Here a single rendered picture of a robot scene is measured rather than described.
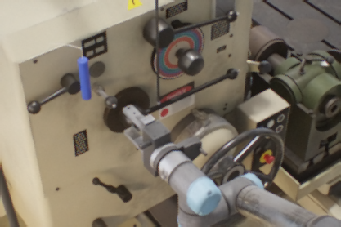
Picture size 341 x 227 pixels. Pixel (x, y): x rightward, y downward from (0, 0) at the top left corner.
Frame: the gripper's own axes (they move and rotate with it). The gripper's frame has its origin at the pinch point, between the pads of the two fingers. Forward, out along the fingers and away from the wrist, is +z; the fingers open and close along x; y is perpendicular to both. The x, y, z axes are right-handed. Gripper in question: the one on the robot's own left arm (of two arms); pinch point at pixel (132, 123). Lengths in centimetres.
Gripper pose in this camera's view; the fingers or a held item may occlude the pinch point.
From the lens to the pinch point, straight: 169.2
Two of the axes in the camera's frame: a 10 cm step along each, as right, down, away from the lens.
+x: 0.0, 7.3, 6.8
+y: -8.1, 4.0, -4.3
